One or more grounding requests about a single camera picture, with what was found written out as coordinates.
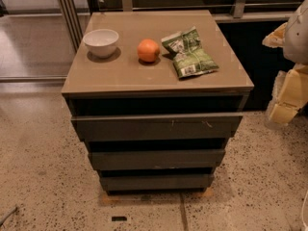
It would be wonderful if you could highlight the white cable on floor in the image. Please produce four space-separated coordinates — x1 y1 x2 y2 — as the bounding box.
299 190 308 231

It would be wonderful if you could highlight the grey drawer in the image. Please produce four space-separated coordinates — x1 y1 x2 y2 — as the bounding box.
71 113 243 141
90 149 225 170
100 174 214 192

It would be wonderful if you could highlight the orange fruit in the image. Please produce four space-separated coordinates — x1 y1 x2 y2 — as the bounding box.
137 38 160 63

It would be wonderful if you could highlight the grey cable on floor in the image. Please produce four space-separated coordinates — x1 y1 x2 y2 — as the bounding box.
0 205 19 227

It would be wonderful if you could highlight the grey drawer cabinet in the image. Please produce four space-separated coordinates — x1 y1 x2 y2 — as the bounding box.
62 11 253 178

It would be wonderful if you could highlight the metal railing frame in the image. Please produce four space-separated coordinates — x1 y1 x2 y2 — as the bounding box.
60 0 304 41

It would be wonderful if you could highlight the white ceramic bowl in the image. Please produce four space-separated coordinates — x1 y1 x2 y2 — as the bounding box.
83 29 119 58

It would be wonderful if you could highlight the green snack bag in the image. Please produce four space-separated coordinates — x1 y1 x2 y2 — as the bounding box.
161 26 219 79

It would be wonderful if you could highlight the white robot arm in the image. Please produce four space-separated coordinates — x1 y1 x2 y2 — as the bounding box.
262 0 308 128

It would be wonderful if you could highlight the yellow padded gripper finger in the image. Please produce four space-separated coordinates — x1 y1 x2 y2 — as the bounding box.
262 23 287 48
266 64 308 125

